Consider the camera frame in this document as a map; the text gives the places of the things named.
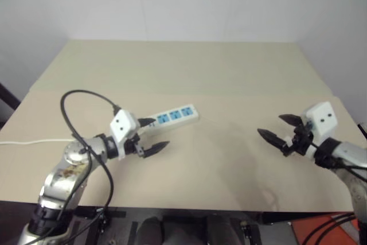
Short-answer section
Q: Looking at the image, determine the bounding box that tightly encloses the dark object beside table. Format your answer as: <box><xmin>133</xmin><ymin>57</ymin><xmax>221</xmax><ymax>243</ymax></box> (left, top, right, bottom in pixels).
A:
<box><xmin>357</xmin><ymin>120</ymin><xmax>367</xmax><ymax>140</ymax></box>

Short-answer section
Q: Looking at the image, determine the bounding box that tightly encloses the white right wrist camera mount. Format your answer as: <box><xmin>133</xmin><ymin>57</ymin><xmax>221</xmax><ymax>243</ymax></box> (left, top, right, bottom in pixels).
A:
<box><xmin>303</xmin><ymin>101</ymin><xmax>338</xmax><ymax>160</ymax></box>

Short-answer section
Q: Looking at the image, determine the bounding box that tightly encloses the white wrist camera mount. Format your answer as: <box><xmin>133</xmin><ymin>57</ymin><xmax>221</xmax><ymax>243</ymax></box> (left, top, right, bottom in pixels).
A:
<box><xmin>303</xmin><ymin>101</ymin><xmax>338</xmax><ymax>160</ymax></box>
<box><xmin>109</xmin><ymin>108</ymin><xmax>141</xmax><ymax>160</ymax></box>

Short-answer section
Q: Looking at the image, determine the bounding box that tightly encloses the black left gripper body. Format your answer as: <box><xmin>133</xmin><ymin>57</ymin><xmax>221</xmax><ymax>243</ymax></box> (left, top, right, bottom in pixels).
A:
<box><xmin>124</xmin><ymin>118</ymin><xmax>145</xmax><ymax>157</ymax></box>

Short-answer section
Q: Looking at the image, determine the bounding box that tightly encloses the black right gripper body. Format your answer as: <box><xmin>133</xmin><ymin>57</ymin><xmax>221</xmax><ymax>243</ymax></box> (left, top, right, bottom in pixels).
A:
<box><xmin>282</xmin><ymin>122</ymin><xmax>315</xmax><ymax>157</ymax></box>

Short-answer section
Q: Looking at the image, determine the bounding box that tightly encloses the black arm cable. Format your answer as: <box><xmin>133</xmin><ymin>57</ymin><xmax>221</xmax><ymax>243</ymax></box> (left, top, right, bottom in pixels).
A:
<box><xmin>60</xmin><ymin>90</ymin><xmax>122</xmax><ymax>230</ymax></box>
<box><xmin>309</xmin><ymin>138</ymin><xmax>367</xmax><ymax>184</ymax></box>

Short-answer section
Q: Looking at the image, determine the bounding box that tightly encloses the dark furniture piece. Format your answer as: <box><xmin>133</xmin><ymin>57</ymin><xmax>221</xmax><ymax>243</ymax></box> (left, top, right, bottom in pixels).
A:
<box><xmin>0</xmin><ymin>82</ymin><xmax>21</xmax><ymax>131</ymax></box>

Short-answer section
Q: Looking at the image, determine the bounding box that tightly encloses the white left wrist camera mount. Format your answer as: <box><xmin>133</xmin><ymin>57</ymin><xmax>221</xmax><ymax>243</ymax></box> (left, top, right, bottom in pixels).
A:
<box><xmin>109</xmin><ymin>108</ymin><xmax>141</xmax><ymax>160</ymax></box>

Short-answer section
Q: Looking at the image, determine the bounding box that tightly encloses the white power strip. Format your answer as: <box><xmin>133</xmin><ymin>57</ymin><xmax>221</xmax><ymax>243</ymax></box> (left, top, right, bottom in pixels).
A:
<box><xmin>142</xmin><ymin>103</ymin><xmax>201</xmax><ymax>130</ymax></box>

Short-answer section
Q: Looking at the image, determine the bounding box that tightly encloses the orange floor object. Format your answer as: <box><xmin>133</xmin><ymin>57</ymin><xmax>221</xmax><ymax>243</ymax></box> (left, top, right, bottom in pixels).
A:
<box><xmin>288</xmin><ymin>212</ymin><xmax>362</xmax><ymax>245</ymax></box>

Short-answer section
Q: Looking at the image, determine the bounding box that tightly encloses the dark rounded shape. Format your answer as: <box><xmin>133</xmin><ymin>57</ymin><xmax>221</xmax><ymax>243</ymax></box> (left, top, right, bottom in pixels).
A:
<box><xmin>134</xmin><ymin>216</ymin><xmax>165</xmax><ymax>245</ymax></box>

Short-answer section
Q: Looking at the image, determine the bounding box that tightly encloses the white power cord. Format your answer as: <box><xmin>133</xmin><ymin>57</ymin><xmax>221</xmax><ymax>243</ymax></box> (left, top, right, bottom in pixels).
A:
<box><xmin>0</xmin><ymin>138</ymin><xmax>76</xmax><ymax>146</ymax></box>

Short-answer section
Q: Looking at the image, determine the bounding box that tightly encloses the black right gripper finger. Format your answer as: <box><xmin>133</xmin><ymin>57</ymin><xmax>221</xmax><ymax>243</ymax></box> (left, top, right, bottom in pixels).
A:
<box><xmin>278</xmin><ymin>114</ymin><xmax>303</xmax><ymax>127</ymax></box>
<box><xmin>256</xmin><ymin>128</ymin><xmax>288</xmax><ymax>151</ymax></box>

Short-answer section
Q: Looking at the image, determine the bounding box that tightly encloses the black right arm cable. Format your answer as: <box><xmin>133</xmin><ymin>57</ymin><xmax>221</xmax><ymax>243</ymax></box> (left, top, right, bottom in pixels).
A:
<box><xmin>309</xmin><ymin>138</ymin><xmax>367</xmax><ymax>184</ymax></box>

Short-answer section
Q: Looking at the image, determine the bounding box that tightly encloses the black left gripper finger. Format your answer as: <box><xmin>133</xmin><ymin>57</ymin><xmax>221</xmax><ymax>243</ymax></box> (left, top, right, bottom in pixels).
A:
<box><xmin>141</xmin><ymin>141</ymin><xmax>171</xmax><ymax>159</ymax></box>
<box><xmin>138</xmin><ymin>117</ymin><xmax>157</xmax><ymax>127</ymax></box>

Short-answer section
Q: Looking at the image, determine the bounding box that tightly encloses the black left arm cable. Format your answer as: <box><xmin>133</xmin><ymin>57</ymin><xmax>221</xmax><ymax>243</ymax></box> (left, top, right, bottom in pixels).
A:
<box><xmin>60</xmin><ymin>90</ymin><xmax>122</xmax><ymax>230</ymax></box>

